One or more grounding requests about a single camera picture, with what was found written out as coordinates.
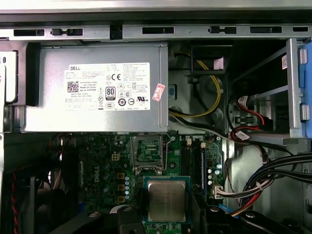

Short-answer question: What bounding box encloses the yellow wire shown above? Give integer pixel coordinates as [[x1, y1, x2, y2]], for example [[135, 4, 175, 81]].
[[168, 59, 223, 119]]

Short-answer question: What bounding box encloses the red black twisted wire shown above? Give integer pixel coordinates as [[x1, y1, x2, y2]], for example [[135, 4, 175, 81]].
[[9, 170, 20, 234]]

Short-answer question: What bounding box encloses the blue plastic drive carrier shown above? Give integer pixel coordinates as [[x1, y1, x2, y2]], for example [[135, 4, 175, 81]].
[[296, 40, 312, 140]]

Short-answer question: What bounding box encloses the black case fan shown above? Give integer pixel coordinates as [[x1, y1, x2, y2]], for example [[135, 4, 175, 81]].
[[26, 170, 81, 234]]

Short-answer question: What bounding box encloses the grey metal drive cage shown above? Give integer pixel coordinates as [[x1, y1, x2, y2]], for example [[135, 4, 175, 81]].
[[229, 38, 312, 147]]

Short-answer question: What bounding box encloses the grey white wire bundle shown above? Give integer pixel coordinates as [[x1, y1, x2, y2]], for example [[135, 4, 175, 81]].
[[167, 111, 231, 141]]

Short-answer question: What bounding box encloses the grey power supply unit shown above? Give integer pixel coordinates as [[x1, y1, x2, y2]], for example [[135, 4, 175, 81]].
[[24, 40, 169, 134]]

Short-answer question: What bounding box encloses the black PC case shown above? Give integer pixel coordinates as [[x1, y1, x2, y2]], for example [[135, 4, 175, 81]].
[[0, 0, 312, 234]]

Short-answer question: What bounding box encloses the black cable bundle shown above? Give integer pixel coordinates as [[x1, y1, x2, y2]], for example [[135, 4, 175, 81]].
[[225, 150, 312, 220]]

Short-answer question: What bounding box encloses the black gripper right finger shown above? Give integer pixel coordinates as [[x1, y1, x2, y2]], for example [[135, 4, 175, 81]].
[[190, 191, 297, 234]]

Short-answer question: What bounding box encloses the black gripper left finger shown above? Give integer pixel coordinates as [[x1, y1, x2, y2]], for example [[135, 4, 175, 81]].
[[52, 187, 144, 234]]

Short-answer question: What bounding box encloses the white board connector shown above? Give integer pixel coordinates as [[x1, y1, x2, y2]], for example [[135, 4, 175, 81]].
[[214, 184, 224, 200]]

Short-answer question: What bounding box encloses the silver green CPU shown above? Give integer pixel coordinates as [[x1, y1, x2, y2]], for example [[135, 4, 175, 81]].
[[142, 175, 192, 224]]

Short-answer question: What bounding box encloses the metal locking lever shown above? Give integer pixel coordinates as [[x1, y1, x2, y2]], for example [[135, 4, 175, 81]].
[[163, 134, 172, 171]]

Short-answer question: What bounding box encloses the black RAM slot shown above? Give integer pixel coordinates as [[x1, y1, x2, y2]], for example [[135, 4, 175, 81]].
[[194, 143, 200, 195], [187, 143, 193, 176], [181, 143, 188, 176]]

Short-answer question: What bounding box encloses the green motherboard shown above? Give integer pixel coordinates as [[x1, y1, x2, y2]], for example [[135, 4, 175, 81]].
[[78, 133, 225, 234]]

